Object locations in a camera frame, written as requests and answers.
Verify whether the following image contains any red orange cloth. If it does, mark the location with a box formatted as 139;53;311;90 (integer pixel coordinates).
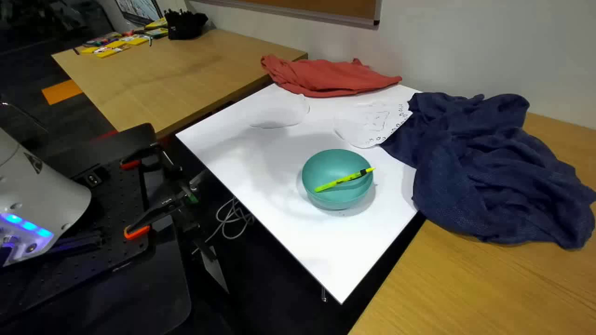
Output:
260;53;402;98

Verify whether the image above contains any white paper doily near bowl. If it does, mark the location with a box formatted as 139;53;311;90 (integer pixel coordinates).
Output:
333;102;411;148

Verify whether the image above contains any orange handled clamp rear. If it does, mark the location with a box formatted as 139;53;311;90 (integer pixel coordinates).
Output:
119;146;175;170

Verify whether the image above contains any white cable bundle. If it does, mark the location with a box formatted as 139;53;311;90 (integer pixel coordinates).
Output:
206;195;253;241

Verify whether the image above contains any yellow green pen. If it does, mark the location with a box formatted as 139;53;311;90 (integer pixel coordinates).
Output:
315;167;374;193

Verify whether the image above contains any orange handled clamp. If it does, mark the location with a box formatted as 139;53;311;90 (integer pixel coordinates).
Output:
119;146;175;170
123;196;182;241

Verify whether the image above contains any orange handled clamp front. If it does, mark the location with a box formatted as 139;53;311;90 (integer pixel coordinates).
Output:
123;196;182;241

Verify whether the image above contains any green clamp piece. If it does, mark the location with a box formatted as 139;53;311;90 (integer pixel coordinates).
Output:
182;189;199;204

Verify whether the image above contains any black bag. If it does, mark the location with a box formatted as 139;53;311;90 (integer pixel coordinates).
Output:
166;10;208;38

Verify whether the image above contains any yellow markers pile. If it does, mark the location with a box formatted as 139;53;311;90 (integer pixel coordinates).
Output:
74;22;167;59

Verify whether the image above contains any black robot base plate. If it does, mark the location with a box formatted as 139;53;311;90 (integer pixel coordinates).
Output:
2;124;190;332

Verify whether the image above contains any orange floor marker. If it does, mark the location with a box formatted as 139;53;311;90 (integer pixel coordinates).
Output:
41;79;82;105

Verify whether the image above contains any teal bowl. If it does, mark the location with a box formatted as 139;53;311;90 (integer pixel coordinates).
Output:
300;148;374;210

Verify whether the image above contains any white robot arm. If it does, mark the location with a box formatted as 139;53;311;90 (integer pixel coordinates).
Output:
0;128;91;267

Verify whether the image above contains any navy blue cloth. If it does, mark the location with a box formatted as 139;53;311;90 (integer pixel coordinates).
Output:
382;92;594;249

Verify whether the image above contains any white table board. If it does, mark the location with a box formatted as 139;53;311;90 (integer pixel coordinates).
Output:
177;85;415;301

